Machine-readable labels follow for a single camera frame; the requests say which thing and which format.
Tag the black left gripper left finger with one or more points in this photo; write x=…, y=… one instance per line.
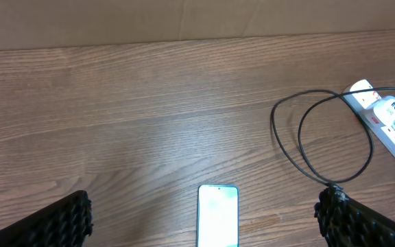
x=66, y=222

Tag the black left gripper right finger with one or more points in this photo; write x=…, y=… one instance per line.
x=345, y=222

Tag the blue Samsung Galaxy smartphone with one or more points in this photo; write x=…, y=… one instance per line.
x=218, y=216

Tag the white charger plug adapter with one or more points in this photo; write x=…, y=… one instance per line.
x=383, y=112

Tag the white power strip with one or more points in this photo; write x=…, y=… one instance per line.
x=362, y=97

